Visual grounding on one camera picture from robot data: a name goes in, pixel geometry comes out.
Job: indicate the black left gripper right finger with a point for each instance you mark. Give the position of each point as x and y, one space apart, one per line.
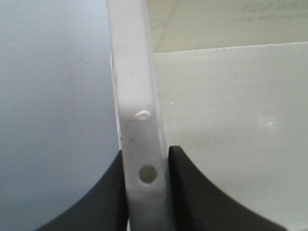
199 205

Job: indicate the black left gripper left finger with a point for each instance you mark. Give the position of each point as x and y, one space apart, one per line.
103 208

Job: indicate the white plastic tote bin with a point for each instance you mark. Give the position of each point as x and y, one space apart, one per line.
227 81

